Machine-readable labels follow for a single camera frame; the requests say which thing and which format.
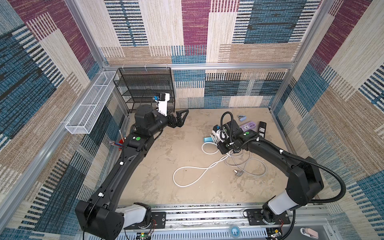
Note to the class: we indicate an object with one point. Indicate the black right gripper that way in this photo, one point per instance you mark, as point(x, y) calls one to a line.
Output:
point(223, 147)

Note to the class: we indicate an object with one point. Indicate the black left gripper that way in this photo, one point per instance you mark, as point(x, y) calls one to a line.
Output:
point(179, 123)

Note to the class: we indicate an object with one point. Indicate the teal power strip with cord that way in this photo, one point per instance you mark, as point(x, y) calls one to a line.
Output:
point(209, 141)

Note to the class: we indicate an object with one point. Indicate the black power strip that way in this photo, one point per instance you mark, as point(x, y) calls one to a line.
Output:
point(262, 129)

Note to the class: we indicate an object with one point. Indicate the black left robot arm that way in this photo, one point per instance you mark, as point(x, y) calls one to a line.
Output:
point(99, 215)

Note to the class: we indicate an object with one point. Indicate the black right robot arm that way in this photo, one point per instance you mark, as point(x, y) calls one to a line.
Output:
point(304, 178)

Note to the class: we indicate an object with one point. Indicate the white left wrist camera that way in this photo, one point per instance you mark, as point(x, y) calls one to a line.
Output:
point(162, 102)

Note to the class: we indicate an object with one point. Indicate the black wire mesh shelf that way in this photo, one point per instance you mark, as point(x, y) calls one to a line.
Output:
point(138, 86)

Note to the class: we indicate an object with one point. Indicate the white wire mesh basket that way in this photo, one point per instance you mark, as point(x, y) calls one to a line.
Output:
point(87, 113)

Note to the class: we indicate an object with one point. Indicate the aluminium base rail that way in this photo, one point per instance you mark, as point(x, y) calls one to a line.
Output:
point(222, 222)

